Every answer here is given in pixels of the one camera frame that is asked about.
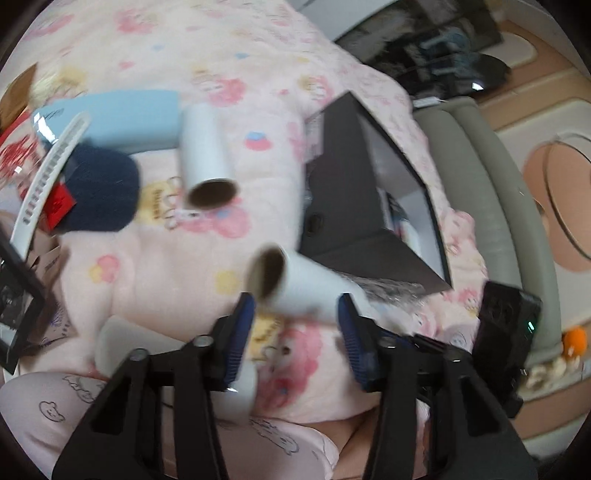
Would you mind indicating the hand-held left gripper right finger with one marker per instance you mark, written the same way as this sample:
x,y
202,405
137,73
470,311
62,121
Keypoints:
x,y
351,337

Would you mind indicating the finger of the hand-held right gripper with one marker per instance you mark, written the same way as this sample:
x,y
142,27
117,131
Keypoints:
x,y
418,342

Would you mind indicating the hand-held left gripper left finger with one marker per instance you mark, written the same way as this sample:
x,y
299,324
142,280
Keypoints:
x,y
240,332

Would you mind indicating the white paper roll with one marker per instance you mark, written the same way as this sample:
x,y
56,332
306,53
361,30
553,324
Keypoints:
x,y
304,281
203,147
134,337

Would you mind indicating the black storage box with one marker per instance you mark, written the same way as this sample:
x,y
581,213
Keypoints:
x,y
341,184

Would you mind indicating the light blue case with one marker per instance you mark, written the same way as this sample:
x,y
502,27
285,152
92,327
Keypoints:
x,y
129,115

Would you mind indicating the orange toy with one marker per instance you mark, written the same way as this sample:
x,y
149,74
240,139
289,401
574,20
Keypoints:
x,y
575,344

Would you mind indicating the round glass side table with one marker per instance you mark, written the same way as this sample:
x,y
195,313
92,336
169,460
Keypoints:
x,y
572,194

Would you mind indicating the beige printed cloth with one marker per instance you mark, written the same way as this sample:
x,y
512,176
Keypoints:
x,y
55,323

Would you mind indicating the navy blue cap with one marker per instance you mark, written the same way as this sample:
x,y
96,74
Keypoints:
x,y
101,184

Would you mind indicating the beige cartoon floor mat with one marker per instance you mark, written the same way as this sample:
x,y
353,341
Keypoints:
x,y
531,115

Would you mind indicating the small red packet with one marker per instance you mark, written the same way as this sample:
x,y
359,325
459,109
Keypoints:
x,y
60,203

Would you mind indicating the white power strip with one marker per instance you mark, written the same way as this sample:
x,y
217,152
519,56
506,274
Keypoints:
x,y
427,102

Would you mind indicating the red patterned envelope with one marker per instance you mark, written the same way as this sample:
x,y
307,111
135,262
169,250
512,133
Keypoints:
x,y
11,152

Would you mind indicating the pink printed blanket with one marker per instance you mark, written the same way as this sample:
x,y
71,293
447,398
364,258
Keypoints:
x,y
184,46

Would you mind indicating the black glass cabinet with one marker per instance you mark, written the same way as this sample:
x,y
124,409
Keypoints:
x,y
415,41

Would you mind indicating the brown wooden comb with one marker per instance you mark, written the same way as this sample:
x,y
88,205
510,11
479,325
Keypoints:
x,y
18,97

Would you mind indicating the black square display frame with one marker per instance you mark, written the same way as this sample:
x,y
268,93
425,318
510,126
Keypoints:
x,y
41,300

